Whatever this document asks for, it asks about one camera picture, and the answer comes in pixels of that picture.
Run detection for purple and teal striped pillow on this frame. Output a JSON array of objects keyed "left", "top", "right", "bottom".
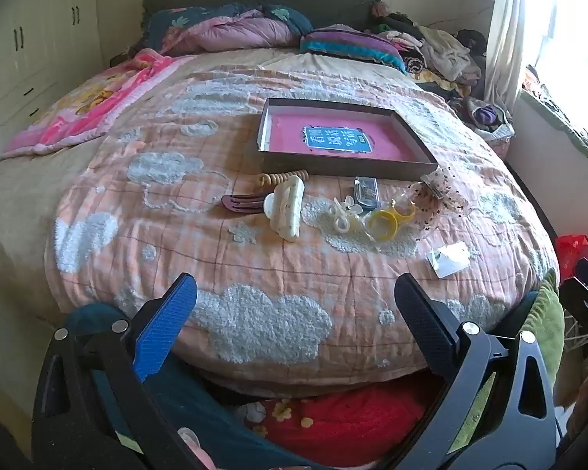
[{"left": 300, "top": 28, "right": 407, "bottom": 75}]

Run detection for red plastic bag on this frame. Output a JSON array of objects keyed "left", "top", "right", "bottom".
[{"left": 555, "top": 235, "right": 588, "bottom": 269}]

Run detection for peach quilt with cloud pattern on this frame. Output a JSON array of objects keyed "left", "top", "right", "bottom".
[{"left": 44, "top": 66, "right": 559, "bottom": 397}]

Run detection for basket of clothes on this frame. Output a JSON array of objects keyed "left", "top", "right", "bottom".
[{"left": 465, "top": 95, "right": 515, "bottom": 145}]

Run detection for window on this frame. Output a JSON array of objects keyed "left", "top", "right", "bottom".
[{"left": 524, "top": 0, "right": 588, "bottom": 143}]

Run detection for cream curtain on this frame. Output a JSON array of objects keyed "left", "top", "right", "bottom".
[{"left": 485, "top": 0, "right": 559, "bottom": 103}]

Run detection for green cushion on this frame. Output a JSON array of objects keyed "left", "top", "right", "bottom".
[{"left": 519, "top": 269, "right": 565, "bottom": 378}]

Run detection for red floral blanket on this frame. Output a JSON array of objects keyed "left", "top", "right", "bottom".
[{"left": 235, "top": 387, "right": 442, "bottom": 456}]

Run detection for cream wardrobe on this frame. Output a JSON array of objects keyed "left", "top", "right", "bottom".
[{"left": 0, "top": 0, "right": 103, "bottom": 128}]

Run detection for clear small claw clip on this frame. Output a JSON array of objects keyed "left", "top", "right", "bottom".
[{"left": 329, "top": 196, "right": 366, "bottom": 236}]

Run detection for grey box with pink lining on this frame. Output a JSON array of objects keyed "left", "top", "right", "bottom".
[{"left": 257, "top": 98, "right": 439, "bottom": 180}]

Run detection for white wire rack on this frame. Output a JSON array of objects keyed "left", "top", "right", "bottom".
[{"left": 566, "top": 318, "right": 588, "bottom": 348}]

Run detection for sheer dotted bow hair clip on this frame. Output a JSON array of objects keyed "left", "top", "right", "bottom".
[{"left": 412, "top": 165, "right": 471, "bottom": 221}]

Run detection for teal cloth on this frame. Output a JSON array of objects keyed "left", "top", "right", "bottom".
[{"left": 61, "top": 304, "right": 324, "bottom": 470}]

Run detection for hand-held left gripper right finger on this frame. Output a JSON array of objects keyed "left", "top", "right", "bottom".
[{"left": 394, "top": 273, "right": 562, "bottom": 470}]

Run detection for pile of clothes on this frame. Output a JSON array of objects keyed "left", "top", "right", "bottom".
[{"left": 367, "top": 2, "right": 488, "bottom": 103}]

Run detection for beige spiral hair tie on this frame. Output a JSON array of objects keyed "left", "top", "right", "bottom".
[{"left": 259, "top": 170, "right": 309, "bottom": 188}]

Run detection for pink cartoon blanket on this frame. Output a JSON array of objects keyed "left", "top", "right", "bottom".
[{"left": 0, "top": 49, "right": 192, "bottom": 163}]

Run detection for maroon hair clip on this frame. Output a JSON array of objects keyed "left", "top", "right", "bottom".
[{"left": 220, "top": 194, "right": 270, "bottom": 215}]

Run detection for cream claw hair clip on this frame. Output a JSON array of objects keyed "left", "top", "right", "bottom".
[{"left": 263, "top": 177, "right": 306, "bottom": 242}]

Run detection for pink and teal floral comforter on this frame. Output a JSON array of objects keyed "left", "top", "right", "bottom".
[{"left": 130, "top": 4, "right": 314, "bottom": 57}]

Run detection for yellow rings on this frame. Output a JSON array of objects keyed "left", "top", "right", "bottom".
[{"left": 364, "top": 195, "right": 418, "bottom": 251}]

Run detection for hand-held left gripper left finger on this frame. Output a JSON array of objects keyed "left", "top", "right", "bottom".
[{"left": 32, "top": 273, "right": 211, "bottom": 470}]

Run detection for green windowsill cloth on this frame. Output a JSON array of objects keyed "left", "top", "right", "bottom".
[{"left": 519, "top": 83, "right": 588, "bottom": 177}]

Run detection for clear packet of hair pins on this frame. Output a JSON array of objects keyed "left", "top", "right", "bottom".
[{"left": 353, "top": 176, "right": 379, "bottom": 207}]

